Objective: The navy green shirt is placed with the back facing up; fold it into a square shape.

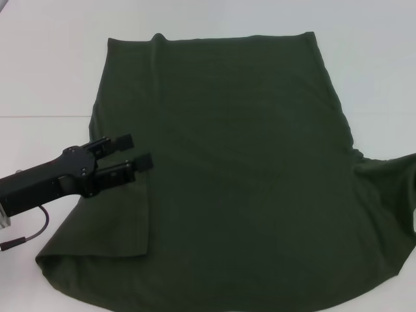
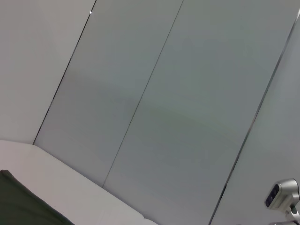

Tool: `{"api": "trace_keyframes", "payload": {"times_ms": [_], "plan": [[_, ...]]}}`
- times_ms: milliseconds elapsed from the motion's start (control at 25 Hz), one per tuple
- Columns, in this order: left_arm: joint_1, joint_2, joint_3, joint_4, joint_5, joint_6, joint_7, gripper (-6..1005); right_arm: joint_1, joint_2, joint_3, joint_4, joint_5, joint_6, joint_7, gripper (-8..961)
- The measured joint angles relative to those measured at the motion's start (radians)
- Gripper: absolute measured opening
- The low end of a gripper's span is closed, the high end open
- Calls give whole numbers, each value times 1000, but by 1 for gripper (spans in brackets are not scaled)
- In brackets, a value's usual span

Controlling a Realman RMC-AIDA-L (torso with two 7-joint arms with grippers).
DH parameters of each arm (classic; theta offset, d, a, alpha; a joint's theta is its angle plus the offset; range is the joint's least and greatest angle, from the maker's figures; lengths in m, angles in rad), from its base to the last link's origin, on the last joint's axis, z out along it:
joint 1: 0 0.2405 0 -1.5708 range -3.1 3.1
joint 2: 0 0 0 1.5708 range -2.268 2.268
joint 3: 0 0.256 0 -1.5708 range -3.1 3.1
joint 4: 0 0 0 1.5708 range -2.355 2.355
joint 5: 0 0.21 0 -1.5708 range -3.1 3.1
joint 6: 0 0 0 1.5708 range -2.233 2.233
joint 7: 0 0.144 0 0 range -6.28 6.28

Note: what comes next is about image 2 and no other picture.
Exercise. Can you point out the dark green shirt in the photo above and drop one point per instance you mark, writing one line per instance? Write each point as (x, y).
(21, 204)

